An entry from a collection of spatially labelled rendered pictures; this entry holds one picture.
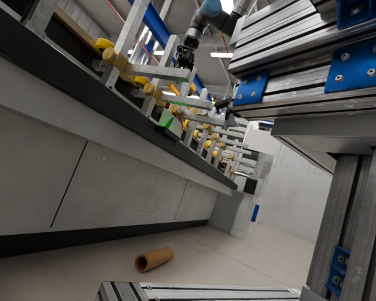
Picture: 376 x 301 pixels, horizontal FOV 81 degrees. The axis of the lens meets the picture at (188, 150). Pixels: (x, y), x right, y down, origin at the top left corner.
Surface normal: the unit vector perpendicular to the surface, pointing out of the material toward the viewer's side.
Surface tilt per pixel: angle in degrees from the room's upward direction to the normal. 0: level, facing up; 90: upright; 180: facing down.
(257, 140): 90
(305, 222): 90
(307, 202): 90
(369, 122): 90
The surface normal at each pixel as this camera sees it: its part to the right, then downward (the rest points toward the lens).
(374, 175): -0.77, -0.35
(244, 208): -0.36, -0.26
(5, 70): 0.87, 0.25
